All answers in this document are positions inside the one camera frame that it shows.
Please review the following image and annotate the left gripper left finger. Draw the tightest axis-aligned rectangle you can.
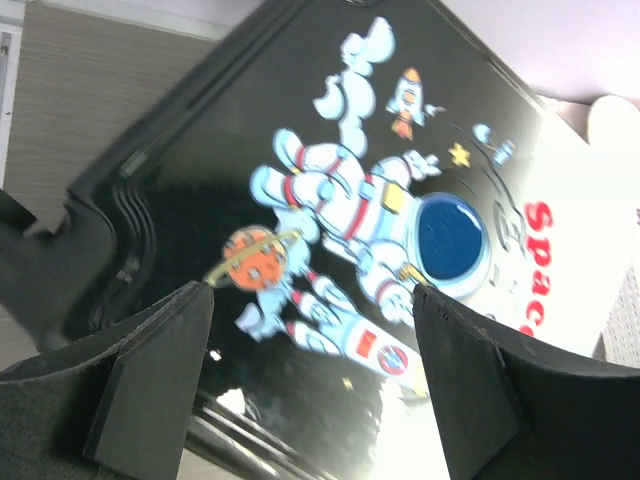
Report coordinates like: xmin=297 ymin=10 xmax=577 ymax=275
xmin=1 ymin=282 xmax=214 ymax=479

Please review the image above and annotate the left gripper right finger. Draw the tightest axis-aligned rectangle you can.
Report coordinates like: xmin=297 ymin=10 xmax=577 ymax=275
xmin=413 ymin=286 xmax=639 ymax=479

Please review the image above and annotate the black white space suitcase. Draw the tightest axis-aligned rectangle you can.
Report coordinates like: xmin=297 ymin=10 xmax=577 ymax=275
xmin=1 ymin=1 xmax=631 ymax=479

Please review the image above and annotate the white round plate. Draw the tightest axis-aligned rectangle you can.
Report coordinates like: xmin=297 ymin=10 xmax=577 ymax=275
xmin=587 ymin=95 xmax=639 ymax=149

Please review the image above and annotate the white plastic mesh basket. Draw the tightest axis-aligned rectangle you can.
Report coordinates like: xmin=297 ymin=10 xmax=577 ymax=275
xmin=593 ymin=267 xmax=640 ymax=368

